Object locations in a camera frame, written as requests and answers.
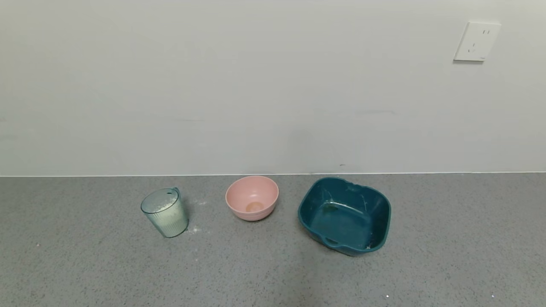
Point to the white powder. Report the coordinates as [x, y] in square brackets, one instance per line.
[169, 221]

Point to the ribbed translucent teal cup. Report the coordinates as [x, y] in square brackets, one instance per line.
[164, 215]

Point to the pink plastic bowl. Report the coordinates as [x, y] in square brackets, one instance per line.
[251, 194]

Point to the dark teal square tray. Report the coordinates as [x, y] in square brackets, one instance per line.
[345, 221]

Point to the spilled powder patch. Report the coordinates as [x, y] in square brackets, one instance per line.
[193, 230]

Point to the white wall socket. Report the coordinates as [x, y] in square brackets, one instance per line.
[477, 41]

